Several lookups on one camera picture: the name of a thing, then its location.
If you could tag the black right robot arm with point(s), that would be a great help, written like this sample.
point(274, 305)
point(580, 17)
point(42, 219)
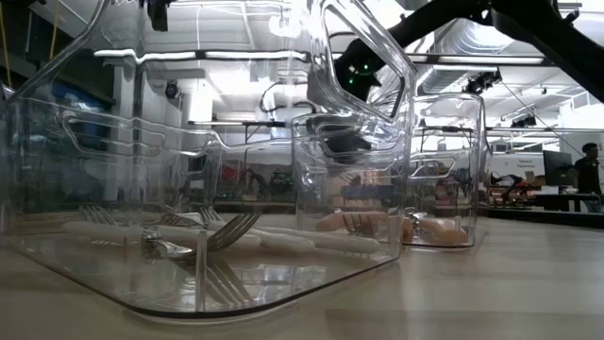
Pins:
point(424, 21)

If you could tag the clear plastic bin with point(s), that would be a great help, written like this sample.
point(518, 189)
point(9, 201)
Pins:
point(443, 198)
point(118, 283)
point(113, 141)

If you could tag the blue panel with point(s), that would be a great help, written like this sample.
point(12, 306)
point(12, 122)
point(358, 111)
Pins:
point(71, 96)

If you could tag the black ceiling spotlight cluster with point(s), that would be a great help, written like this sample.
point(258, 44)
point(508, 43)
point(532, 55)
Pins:
point(481, 82)
point(524, 122)

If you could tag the black computer monitor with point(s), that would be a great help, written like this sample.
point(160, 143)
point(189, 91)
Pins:
point(557, 167)

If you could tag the black background table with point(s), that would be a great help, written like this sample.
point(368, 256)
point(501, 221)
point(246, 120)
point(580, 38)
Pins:
point(557, 200)

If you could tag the person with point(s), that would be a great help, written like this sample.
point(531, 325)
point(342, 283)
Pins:
point(589, 175)

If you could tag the black ceiling camera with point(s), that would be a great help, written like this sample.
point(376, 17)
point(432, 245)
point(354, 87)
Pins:
point(171, 90)

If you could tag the white wall sign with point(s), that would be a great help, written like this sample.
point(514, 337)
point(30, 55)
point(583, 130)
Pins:
point(524, 164)

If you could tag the black aluminium table frame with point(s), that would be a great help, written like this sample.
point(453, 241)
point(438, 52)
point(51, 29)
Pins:
point(566, 218)

